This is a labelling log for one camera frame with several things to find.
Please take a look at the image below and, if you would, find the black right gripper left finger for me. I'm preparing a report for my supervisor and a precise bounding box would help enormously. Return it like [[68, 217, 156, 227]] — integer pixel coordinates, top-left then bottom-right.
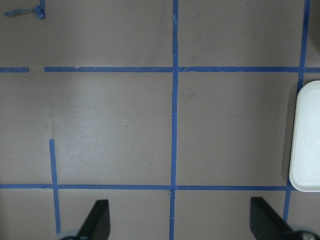
[[76, 199, 111, 240]]

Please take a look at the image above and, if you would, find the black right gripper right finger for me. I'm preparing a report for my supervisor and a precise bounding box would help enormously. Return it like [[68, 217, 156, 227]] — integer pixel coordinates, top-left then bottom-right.
[[250, 197, 300, 240]]

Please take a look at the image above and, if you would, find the white rectangular foam tray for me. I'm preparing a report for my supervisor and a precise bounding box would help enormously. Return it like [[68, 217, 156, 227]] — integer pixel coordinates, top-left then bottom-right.
[[289, 80, 320, 192]]

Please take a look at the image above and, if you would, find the crumpled blue tape scrap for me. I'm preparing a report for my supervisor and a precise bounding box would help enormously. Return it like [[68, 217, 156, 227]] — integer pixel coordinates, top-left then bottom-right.
[[3, 5, 46, 20]]

